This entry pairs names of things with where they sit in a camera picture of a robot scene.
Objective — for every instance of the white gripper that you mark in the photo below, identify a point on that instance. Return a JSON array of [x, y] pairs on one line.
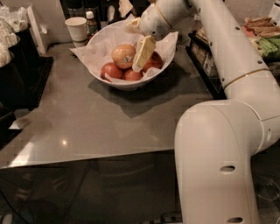
[[152, 21]]

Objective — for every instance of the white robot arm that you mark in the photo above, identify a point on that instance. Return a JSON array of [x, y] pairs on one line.
[[215, 140]]

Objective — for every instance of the yellow-red apple with sticker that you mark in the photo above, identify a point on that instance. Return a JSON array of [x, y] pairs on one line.
[[123, 56]]

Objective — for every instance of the red apple right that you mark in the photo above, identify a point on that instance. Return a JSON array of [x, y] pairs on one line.
[[155, 60]]

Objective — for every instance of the red apple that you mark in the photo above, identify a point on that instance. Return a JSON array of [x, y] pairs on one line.
[[111, 70], [130, 75], [155, 60]]

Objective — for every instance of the white bowl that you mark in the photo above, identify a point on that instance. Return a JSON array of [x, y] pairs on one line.
[[132, 83]]

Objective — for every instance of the red apple front middle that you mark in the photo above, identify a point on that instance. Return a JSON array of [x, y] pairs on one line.
[[130, 75]]

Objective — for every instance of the red apple front left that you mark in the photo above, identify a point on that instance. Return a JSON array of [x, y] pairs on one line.
[[111, 70]]

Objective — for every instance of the small glass sauce bottle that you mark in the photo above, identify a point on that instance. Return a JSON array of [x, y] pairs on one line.
[[91, 23]]

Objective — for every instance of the white paper cup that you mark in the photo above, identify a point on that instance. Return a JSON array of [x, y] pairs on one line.
[[77, 27]]

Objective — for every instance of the black rubber mat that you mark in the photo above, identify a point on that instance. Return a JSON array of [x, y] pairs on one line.
[[40, 76]]

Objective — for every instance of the black napkin organizer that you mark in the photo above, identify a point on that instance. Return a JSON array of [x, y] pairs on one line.
[[18, 56]]

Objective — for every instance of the black wire condiment rack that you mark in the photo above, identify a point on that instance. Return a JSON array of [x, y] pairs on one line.
[[201, 56]]

